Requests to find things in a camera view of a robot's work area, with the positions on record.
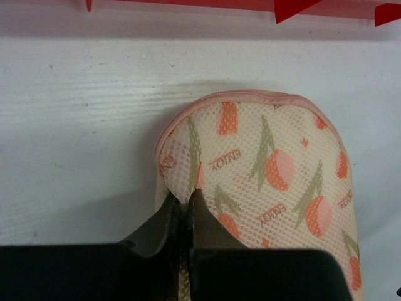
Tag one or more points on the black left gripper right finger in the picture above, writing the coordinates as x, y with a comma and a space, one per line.
222, 268

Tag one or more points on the red plastic tray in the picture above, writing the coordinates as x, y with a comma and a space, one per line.
381, 12

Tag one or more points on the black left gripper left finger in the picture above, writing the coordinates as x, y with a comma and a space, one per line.
143, 266

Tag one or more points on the floral mesh laundry bag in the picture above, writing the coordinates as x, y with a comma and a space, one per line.
273, 171

